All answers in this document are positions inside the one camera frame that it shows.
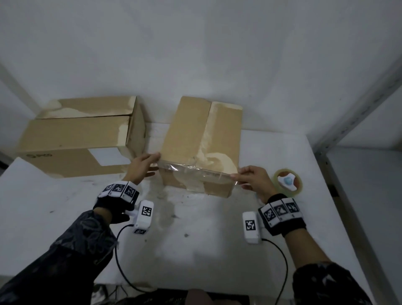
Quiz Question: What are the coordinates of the person's right hand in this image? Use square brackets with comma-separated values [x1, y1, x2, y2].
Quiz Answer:
[230, 165, 278, 205]

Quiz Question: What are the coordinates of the person's left hand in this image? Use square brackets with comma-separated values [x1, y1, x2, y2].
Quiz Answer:
[125, 152, 162, 186]

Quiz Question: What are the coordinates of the clear tape roll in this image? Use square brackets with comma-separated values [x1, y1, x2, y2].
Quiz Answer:
[272, 168, 303, 198]

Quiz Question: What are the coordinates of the brown cardboard box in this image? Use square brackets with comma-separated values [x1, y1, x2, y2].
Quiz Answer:
[17, 96, 147, 179]
[158, 96, 243, 199]

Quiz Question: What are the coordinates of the person's right forearm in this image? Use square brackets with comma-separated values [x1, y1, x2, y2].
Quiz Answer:
[284, 231, 374, 305]

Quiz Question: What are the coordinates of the person's left forearm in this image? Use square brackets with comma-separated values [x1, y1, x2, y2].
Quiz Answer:
[0, 207, 119, 305]

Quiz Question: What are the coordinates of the person's leg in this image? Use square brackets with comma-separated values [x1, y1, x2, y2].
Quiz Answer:
[185, 289, 209, 305]

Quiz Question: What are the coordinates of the black wristband with marker tags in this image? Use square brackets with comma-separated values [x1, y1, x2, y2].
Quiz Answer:
[93, 181, 140, 224]
[258, 193, 307, 237]

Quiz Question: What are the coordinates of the grey metal shelf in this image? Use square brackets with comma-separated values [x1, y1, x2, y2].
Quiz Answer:
[314, 59, 402, 305]

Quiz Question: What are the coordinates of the black case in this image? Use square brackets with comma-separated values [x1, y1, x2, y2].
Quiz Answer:
[125, 287, 252, 305]

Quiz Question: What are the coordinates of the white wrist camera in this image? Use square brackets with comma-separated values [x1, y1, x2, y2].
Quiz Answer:
[242, 211, 263, 244]
[125, 200, 155, 235]

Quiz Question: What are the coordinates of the black camera cable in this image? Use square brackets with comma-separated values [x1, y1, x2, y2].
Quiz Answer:
[114, 223, 157, 295]
[261, 238, 289, 305]

